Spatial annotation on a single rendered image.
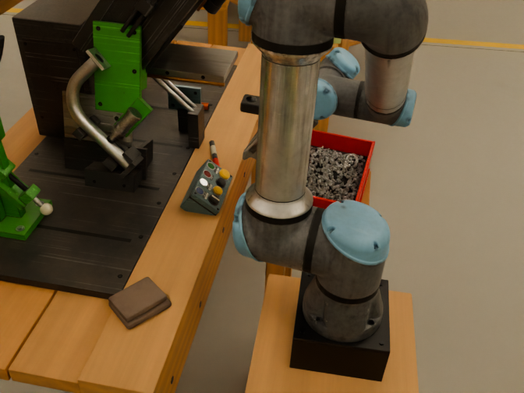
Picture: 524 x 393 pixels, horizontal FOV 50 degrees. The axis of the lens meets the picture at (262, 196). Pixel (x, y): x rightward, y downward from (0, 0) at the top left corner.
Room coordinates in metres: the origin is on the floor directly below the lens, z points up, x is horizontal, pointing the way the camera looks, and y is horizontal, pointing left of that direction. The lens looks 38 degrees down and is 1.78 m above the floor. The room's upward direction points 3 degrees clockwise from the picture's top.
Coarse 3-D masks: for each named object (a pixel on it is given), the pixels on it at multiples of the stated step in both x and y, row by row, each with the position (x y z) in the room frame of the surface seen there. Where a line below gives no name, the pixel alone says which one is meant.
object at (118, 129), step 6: (132, 108) 1.18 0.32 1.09; (126, 114) 1.17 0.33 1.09; (132, 114) 1.16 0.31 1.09; (138, 114) 1.18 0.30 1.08; (120, 120) 1.16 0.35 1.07; (126, 120) 1.16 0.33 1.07; (132, 120) 1.16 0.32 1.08; (138, 120) 1.16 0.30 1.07; (114, 126) 1.16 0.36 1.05; (120, 126) 1.15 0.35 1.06; (126, 126) 1.15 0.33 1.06; (132, 126) 1.16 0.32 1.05; (114, 132) 1.15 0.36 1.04; (120, 132) 1.15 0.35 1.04; (126, 132) 1.16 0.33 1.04; (120, 138) 1.15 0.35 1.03
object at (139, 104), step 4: (136, 100) 1.20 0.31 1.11; (140, 100) 1.20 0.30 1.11; (132, 104) 1.20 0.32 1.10; (136, 104) 1.19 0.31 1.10; (140, 104) 1.19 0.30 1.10; (144, 104) 1.19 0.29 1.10; (148, 104) 1.20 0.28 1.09; (128, 108) 1.19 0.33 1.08; (136, 108) 1.19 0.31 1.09; (140, 108) 1.19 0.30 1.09; (144, 108) 1.19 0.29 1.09; (148, 108) 1.19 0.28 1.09; (152, 108) 1.20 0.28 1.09; (124, 112) 1.19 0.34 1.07; (140, 112) 1.19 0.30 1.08; (144, 112) 1.19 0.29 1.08; (148, 112) 1.19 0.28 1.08; (144, 116) 1.18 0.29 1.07; (140, 120) 1.18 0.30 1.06; (136, 124) 1.18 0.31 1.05; (132, 128) 1.18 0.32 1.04; (132, 132) 1.19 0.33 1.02
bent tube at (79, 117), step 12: (96, 48) 1.24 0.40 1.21; (96, 60) 1.20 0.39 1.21; (84, 72) 1.20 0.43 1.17; (72, 84) 1.20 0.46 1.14; (72, 96) 1.19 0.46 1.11; (72, 108) 1.18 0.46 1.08; (84, 120) 1.17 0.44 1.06; (96, 132) 1.16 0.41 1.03; (108, 144) 1.15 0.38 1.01; (120, 156) 1.14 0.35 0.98
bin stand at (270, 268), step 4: (368, 176) 1.36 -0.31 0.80; (368, 180) 1.34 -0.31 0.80; (368, 184) 1.32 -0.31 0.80; (368, 188) 1.30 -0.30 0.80; (364, 192) 1.29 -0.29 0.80; (368, 192) 1.29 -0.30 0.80; (364, 196) 1.26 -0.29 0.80; (368, 196) 1.26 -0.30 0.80; (364, 200) 1.25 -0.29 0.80; (368, 200) 1.25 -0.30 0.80; (368, 204) 1.23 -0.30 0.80; (268, 264) 1.10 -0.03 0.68; (272, 264) 1.10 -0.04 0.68; (268, 268) 1.10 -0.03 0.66; (272, 268) 1.10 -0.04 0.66; (276, 268) 1.10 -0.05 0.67; (280, 268) 1.09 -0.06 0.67; (284, 268) 1.10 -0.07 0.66; (288, 268) 1.37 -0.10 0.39; (268, 272) 1.10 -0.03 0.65; (272, 272) 1.10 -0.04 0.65; (276, 272) 1.10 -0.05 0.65; (280, 272) 1.09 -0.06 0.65; (284, 272) 1.11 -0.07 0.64; (288, 272) 1.37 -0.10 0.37; (264, 288) 1.10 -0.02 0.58; (264, 292) 1.10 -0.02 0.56
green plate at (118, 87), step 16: (96, 32) 1.25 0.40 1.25; (112, 32) 1.25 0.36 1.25; (128, 32) 1.24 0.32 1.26; (112, 48) 1.24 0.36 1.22; (128, 48) 1.23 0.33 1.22; (112, 64) 1.23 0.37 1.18; (128, 64) 1.22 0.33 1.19; (96, 80) 1.22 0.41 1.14; (112, 80) 1.22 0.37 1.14; (128, 80) 1.21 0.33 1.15; (144, 80) 1.27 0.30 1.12; (96, 96) 1.21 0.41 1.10; (112, 96) 1.21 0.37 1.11; (128, 96) 1.20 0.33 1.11
